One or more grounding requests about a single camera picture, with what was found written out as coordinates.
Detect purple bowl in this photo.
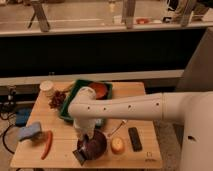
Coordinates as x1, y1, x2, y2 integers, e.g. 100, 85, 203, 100
87, 130, 107, 160

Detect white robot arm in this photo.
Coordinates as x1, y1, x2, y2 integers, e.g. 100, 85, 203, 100
68, 87, 213, 171

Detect red bowl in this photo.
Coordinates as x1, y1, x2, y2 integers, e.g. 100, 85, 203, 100
89, 82, 107, 99

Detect dark red grapes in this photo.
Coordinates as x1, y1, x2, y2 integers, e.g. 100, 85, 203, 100
49, 91, 66, 109

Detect green plastic tray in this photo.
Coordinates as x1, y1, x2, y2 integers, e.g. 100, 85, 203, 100
59, 79, 113, 123

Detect black remote control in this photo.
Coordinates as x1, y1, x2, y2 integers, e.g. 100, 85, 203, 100
128, 127, 142, 152

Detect yellow apple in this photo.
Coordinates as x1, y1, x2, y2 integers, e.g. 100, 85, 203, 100
111, 137, 125, 154

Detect white cup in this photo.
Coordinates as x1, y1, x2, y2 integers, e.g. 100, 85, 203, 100
40, 81, 54, 97

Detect blue box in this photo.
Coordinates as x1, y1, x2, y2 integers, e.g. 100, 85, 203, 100
15, 108, 32, 127

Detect blue sponge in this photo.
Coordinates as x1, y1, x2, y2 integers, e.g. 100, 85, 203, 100
18, 122, 42, 141

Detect black cable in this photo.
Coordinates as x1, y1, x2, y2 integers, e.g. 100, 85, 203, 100
0, 101, 20, 155

